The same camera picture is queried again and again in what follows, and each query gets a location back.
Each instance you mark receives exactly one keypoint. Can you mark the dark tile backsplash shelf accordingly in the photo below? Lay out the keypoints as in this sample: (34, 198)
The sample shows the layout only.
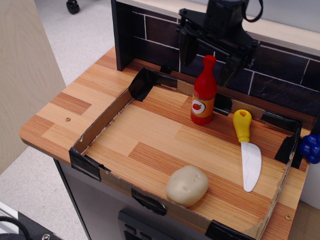
(281, 75)

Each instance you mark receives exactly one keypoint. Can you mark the yellow handled toy knife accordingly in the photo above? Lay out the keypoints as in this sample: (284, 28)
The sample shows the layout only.
(250, 153)

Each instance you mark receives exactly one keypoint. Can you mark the red hot sauce bottle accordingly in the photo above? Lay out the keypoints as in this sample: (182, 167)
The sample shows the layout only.
(204, 93)

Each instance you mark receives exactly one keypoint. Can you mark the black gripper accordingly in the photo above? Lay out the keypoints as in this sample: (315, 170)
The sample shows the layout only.
(220, 29)

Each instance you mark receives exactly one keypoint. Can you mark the beige toy potato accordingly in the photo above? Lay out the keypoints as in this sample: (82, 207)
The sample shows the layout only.
(186, 186)

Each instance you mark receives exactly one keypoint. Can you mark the light wooden panel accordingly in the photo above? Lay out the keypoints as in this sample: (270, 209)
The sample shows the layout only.
(29, 73)

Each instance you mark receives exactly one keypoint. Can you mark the black caster wheel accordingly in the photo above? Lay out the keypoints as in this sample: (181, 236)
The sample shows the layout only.
(72, 6)

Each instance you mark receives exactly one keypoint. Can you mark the blue toy grapes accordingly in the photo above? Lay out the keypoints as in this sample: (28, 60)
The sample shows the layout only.
(310, 148)

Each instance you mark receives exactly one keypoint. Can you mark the grey cabinet under table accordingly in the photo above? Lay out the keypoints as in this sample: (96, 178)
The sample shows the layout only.
(107, 214)

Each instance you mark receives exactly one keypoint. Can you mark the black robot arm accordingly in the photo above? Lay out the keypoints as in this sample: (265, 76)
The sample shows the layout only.
(219, 29)

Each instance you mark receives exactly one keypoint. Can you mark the taped cardboard fence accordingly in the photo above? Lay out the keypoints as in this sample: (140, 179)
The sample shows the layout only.
(146, 134)

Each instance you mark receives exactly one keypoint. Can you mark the black equipment with cable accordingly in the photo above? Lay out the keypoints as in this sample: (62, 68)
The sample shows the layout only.
(24, 228)

